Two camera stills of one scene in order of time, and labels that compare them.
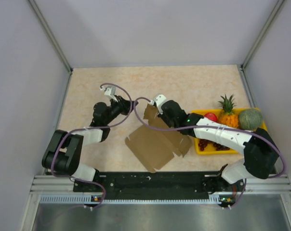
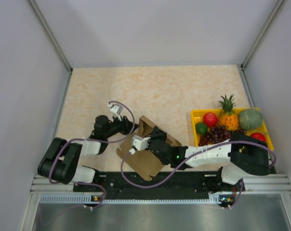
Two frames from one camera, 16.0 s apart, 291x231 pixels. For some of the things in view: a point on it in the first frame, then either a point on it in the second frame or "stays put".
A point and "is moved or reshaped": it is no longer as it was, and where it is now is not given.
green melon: (250, 119) stays put
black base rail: (213, 182) stays put
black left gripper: (125, 105) → (126, 125)
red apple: (211, 116) stays put
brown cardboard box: (154, 148) is moved or reshaped
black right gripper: (162, 116) → (157, 134)
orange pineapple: (228, 117) stays put
